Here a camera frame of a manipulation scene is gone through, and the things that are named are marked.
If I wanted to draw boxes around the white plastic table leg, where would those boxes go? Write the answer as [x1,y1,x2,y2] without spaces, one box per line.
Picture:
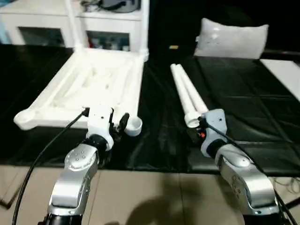
[65,0,83,51]
[175,63,209,114]
[170,63,202,128]
[139,0,150,59]

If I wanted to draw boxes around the white plastic table top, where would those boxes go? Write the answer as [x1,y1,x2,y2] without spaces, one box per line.
[13,46,150,137]

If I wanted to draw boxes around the black mat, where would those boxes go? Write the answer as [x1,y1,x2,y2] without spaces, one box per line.
[0,44,300,175]

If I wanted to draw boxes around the grey cushion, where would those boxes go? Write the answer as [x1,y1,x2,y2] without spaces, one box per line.
[194,18,269,59]

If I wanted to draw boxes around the white flat panel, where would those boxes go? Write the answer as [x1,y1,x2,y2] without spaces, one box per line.
[260,59,300,103]

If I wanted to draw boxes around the grey bag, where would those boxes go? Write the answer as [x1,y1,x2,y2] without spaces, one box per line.
[102,0,141,12]

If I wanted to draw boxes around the white cabinet with glass doors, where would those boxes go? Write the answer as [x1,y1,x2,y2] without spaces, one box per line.
[0,0,150,52]

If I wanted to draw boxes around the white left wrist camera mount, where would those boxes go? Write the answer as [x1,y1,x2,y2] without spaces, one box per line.
[85,106,115,150]

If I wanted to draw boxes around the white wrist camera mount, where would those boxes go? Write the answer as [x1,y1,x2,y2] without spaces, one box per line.
[199,109,228,158]
[85,106,115,150]

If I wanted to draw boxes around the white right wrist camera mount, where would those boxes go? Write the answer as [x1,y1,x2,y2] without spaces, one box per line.
[199,109,228,158]

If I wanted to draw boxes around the thin grey floor cable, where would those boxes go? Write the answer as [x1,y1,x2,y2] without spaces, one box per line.
[274,177,300,188]

